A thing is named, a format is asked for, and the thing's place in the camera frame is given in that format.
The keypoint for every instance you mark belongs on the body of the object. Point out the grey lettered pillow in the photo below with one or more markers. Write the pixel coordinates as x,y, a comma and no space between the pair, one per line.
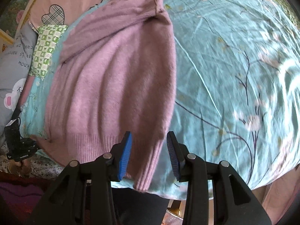
15,65

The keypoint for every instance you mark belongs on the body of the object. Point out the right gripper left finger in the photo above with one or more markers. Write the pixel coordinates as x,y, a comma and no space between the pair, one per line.
85,188

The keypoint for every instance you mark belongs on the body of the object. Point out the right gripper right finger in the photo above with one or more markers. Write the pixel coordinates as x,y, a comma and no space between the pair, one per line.
234,202

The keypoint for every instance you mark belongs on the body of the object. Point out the gold framed floral picture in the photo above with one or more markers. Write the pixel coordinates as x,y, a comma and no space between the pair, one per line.
14,14

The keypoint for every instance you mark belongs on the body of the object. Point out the person's left hand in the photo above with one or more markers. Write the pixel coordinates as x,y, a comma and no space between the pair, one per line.
20,168

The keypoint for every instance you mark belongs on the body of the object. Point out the pink knit sweater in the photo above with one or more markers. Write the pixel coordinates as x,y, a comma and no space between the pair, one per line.
116,73

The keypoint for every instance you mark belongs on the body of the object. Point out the teal floral bed sheet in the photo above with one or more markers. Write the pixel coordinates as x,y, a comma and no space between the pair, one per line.
237,89

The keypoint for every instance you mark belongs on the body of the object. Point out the green checkered small pillow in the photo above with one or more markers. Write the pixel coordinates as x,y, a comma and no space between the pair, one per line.
48,37

